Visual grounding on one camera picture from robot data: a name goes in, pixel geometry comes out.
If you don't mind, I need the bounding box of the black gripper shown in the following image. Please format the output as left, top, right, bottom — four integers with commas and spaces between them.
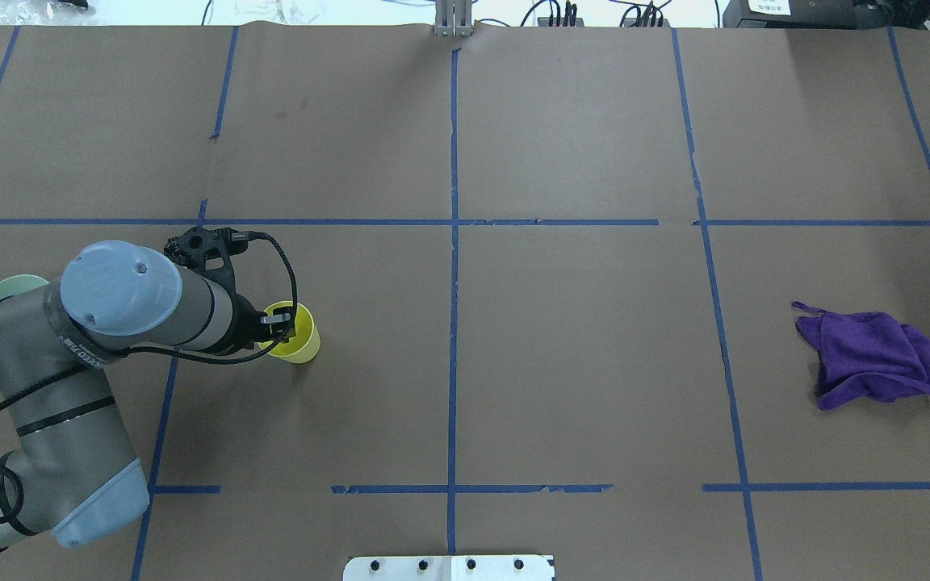
228, 295, 295, 353

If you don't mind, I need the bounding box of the yellow plastic cup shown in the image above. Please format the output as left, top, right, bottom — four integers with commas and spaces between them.
258, 300, 321, 365

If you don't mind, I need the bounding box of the purple cloth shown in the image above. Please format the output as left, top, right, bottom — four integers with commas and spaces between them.
791, 301, 930, 412

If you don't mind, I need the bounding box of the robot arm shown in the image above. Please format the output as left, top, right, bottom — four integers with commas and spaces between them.
0, 227, 295, 553

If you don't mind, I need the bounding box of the black desktop box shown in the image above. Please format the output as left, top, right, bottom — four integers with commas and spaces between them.
721, 1, 896, 30

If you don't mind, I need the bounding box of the pale green bowl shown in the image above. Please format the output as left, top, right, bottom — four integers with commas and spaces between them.
0, 274, 48, 301

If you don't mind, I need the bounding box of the white crumpled cloth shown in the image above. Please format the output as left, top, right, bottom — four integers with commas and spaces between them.
233, 1, 328, 25

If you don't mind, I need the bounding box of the crumpled clear plastic bag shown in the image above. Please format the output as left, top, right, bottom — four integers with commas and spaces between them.
0, 1, 94, 26

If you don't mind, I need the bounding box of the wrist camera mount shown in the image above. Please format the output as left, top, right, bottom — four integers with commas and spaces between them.
163, 227, 249, 290

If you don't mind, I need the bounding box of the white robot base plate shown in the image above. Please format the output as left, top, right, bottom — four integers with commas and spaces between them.
342, 554, 557, 580

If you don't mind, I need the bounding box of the aluminium frame post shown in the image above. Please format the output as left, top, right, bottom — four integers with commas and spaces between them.
433, 0, 475, 38

